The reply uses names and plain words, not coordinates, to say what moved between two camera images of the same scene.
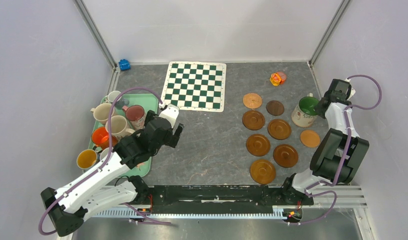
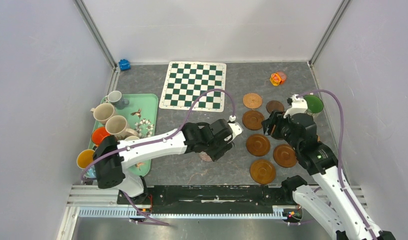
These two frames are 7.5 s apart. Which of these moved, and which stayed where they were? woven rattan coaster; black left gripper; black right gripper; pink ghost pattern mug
Moved: pink ghost pattern mug; black left gripper; black right gripper
Stayed: woven rattan coaster
